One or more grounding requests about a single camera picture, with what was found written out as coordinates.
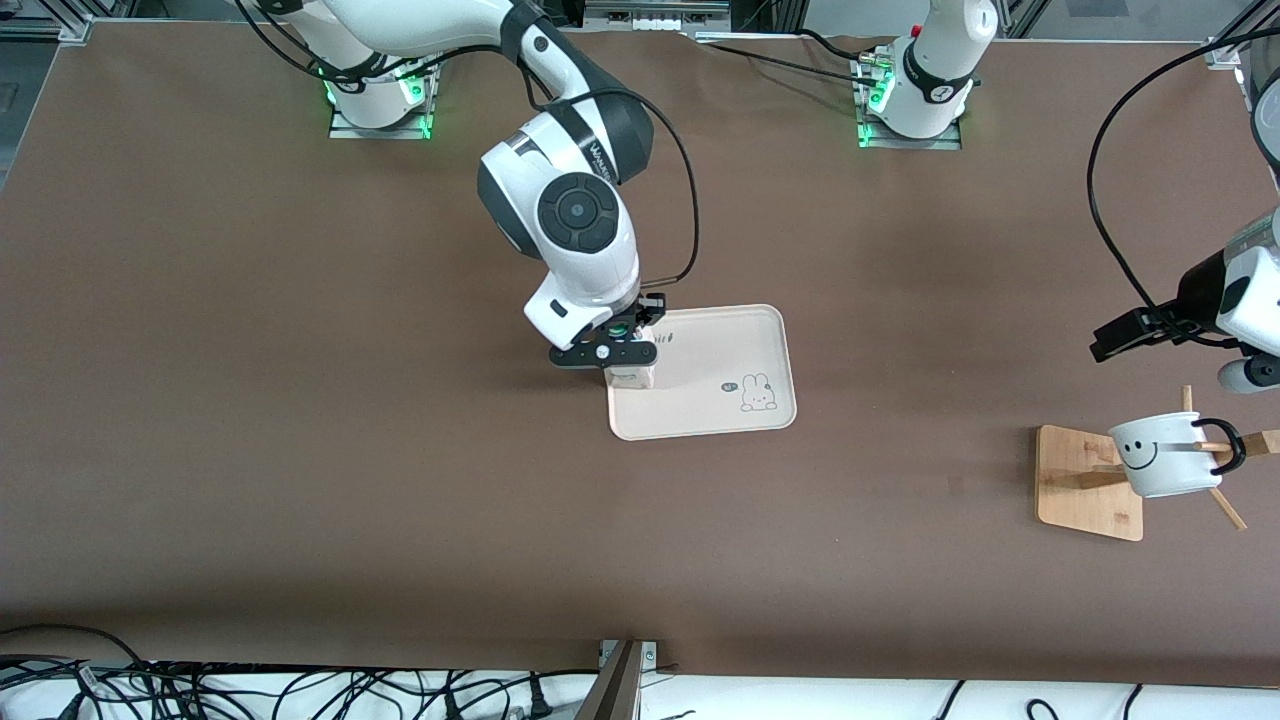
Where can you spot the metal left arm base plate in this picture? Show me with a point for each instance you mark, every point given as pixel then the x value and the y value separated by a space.
pixel 900 143

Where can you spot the aluminium frame post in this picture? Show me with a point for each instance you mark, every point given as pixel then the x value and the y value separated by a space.
pixel 615 690

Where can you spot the grey power strip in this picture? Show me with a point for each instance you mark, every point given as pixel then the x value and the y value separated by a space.
pixel 655 18

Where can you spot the aluminium frame profile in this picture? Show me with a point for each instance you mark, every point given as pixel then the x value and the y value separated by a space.
pixel 60 28
pixel 1235 35

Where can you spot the white smiley face cup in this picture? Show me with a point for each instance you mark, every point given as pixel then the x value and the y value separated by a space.
pixel 1170 470

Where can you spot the beige rabbit print tray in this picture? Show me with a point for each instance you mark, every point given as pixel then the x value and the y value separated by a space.
pixel 720 350

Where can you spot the blue milk carton green cap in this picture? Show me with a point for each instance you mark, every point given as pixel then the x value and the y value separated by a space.
pixel 630 378

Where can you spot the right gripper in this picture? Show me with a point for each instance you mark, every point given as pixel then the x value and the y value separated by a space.
pixel 648 308

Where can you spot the metal corner bracket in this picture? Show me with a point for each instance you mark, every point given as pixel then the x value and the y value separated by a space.
pixel 648 655

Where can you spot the wooden mug stand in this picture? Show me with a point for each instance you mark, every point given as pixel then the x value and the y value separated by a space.
pixel 1085 500

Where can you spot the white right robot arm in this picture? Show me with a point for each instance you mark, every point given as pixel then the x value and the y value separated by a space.
pixel 560 160

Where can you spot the brown table cover sheet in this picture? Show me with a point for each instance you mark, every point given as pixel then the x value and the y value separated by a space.
pixel 300 450

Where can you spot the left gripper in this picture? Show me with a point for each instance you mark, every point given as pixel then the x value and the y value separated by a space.
pixel 1194 288

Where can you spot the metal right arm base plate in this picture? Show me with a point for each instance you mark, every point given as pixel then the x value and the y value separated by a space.
pixel 400 132

